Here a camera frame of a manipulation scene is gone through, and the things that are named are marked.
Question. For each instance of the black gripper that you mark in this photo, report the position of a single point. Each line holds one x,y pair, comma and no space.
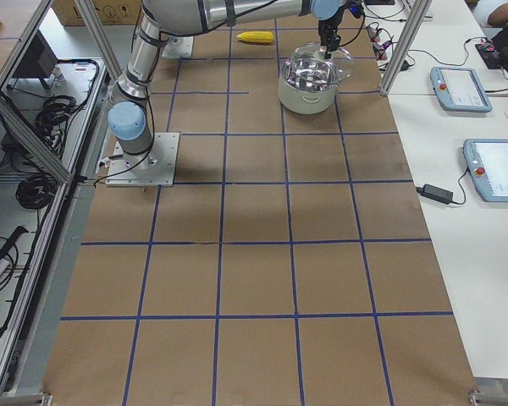
327,30

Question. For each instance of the glass pot lid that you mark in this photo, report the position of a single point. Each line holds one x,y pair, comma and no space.
312,63

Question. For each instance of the yellow corn cob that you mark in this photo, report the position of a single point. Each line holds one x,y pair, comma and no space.
263,37

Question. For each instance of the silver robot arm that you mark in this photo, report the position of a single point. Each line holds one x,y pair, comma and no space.
248,94

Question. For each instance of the pale green steel pot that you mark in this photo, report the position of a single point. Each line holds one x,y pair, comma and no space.
307,85

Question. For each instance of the upper blue teach pendant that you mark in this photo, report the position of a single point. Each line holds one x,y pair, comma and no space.
459,90

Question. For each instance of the blue teach pendant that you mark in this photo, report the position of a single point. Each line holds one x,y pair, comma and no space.
459,90
487,161

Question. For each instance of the black power adapter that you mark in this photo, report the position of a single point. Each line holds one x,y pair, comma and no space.
436,193

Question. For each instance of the lower blue teach pendant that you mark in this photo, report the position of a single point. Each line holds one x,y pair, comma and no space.
487,161

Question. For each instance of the cardboard box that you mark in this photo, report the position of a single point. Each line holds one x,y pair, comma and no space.
110,12

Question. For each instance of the aluminium frame post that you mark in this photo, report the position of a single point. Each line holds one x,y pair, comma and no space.
406,38

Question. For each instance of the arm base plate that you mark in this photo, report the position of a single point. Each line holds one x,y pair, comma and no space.
140,171
178,47

